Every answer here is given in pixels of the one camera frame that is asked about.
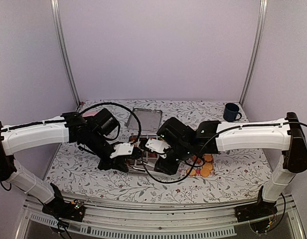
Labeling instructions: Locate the metal divided cookie tin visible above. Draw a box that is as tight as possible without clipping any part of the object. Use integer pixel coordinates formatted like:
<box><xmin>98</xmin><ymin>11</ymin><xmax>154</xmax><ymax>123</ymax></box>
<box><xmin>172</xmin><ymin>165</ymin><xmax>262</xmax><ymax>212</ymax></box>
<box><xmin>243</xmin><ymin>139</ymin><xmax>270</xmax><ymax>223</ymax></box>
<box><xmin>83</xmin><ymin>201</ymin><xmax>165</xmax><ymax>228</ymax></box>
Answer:
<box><xmin>126</xmin><ymin>135</ymin><xmax>165</xmax><ymax>176</ymax></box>

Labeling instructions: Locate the metal tin lid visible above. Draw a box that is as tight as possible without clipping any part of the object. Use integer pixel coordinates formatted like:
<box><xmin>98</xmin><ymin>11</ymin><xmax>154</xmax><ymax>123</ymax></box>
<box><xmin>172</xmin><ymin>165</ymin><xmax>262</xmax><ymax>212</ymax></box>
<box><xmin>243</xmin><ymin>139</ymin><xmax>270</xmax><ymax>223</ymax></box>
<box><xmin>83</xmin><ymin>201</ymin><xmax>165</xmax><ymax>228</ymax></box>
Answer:
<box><xmin>125</xmin><ymin>108</ymin><xmax>162</xmax><ymax>133</ymax></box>

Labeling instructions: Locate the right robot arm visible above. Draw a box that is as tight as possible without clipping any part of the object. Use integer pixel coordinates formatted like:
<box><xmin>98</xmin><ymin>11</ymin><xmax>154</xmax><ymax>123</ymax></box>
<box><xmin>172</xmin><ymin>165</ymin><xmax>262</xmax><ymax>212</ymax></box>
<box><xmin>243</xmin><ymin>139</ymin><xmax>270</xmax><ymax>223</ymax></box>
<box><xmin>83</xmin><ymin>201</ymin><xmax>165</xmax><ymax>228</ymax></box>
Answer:
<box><xmin>146</xmin><ymin>112</ymin><xmax>307</xmax><ymax>217</ymax></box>

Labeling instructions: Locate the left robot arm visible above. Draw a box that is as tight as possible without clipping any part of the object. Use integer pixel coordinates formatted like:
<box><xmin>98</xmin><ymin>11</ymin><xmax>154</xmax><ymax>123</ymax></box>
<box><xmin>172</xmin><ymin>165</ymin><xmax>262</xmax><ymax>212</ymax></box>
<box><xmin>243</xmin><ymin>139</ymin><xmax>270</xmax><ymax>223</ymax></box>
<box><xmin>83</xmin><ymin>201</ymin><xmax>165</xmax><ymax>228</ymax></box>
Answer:
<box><xmin>0</xmin><ymin>109</ymin><xmax>133</xmax><ymax>216</ymax></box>

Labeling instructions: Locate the floral cookie tray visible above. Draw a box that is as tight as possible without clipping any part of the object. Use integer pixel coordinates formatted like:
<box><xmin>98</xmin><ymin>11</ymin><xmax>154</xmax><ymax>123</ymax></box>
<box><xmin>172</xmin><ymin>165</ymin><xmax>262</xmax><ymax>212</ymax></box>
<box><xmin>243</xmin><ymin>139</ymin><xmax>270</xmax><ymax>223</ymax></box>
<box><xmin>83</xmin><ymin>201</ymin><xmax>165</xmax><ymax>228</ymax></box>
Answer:
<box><xmin>184</xmin><ymin>154</ymin><xmax>215</xmax><ymax>178</ymax></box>

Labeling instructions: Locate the floral tablecloth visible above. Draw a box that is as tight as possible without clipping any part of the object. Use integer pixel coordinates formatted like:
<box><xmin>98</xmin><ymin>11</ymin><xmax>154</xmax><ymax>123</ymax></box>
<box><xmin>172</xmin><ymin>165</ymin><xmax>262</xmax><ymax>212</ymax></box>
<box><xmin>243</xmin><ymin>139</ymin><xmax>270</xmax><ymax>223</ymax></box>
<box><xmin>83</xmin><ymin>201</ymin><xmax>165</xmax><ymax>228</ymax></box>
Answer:
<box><xmin>45</xmin><ymin>100</ymin><xmax>272</xmax><ymax>204</ymax></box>

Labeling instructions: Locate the pink plate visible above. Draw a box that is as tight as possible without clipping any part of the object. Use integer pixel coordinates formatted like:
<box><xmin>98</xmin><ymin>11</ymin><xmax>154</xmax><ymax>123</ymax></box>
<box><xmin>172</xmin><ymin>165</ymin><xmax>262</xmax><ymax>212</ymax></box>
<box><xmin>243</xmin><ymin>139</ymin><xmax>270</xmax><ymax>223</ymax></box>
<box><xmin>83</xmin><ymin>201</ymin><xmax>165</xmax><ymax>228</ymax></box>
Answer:
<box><xmin>82</xmin><ymin>111</ymin><xmax>98</xmax><ymax>118</ymax></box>

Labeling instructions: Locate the dark blue mug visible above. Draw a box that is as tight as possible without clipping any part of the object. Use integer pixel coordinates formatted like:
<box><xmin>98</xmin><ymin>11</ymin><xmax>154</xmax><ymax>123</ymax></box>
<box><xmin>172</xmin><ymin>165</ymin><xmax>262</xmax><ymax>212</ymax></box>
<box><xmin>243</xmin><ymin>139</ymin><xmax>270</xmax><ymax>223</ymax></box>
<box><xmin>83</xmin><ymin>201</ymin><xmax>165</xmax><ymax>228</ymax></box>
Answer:
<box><xmin>223</xmin><ymin>103</ymin><xmax>242</xmax><ymax>122</ymax></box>

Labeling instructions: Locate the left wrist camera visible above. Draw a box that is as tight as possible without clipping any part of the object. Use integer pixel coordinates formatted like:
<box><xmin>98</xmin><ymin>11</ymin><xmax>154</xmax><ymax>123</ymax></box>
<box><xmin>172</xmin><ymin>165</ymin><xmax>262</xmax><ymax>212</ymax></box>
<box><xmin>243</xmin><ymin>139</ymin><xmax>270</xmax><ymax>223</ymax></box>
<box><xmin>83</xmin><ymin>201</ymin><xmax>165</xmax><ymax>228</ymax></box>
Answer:
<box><xmin>110</xmin><ymin>143</ymin><xmax>142</xmax><ymax>159</ymax></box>

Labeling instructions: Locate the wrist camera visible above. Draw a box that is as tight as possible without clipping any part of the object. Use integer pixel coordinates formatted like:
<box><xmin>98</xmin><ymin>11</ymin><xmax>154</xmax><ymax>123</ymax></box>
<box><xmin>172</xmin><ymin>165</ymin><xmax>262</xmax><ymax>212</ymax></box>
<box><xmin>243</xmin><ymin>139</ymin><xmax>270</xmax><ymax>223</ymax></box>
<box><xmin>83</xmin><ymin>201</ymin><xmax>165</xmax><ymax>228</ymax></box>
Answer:
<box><xmin>110</xmin><ymin>143</ymin><xmax>142</xmax><ymax>159</ymax></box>
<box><xmin>143</xmin><ymin>138</ymin><xmax>171</xmax><ymax>158</ymax></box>

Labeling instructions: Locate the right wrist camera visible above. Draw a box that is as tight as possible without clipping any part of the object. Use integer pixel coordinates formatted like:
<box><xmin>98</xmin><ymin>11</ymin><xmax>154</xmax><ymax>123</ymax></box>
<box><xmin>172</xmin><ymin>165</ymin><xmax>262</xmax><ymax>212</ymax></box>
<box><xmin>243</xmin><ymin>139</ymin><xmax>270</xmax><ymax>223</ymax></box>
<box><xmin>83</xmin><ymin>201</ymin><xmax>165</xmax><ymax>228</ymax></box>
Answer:
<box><xmin>143</xmin><ymin>138</ymin><xmax>171</xmax><ymax>158</ymax></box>

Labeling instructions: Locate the front aluminium rail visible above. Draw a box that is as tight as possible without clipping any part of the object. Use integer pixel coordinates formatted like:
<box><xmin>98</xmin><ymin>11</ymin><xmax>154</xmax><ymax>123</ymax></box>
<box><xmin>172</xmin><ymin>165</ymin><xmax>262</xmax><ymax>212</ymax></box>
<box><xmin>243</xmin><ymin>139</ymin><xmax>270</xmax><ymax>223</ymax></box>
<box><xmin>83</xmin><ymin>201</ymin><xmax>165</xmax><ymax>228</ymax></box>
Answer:
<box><xmin>15</xmin><ymin>193</ymin><xmax>307</xmax><ymax>239</ymax></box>

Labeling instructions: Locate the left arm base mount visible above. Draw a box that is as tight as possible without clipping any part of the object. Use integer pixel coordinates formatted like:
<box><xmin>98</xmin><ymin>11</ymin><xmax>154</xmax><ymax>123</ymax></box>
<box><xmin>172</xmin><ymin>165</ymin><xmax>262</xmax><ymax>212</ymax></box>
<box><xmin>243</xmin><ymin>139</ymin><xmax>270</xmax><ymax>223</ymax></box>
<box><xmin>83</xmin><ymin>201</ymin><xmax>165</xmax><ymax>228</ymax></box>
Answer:
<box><xmin>42</xmin><ymin>198</ymin><xmax>86</xmax><ymax>222</ymax></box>

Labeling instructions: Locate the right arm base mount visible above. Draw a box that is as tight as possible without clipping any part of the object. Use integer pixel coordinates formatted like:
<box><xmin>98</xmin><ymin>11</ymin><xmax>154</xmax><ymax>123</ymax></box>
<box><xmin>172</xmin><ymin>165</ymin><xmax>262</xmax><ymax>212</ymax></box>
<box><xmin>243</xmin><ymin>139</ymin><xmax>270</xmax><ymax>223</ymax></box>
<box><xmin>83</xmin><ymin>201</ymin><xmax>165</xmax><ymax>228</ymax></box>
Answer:
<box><xmin>234</xmin><ymin>202</ymin><xmax>278</xmax><ymax>234</ymax></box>

